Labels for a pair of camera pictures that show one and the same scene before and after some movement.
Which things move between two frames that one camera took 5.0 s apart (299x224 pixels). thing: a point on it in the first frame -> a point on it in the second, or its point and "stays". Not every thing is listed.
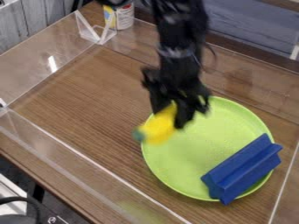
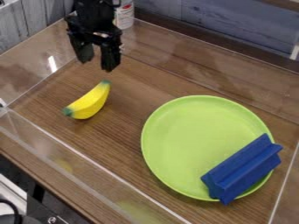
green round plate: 200,145 stays
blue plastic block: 231,178 stays
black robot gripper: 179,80 -> 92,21
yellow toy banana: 156,129 -> 89,105
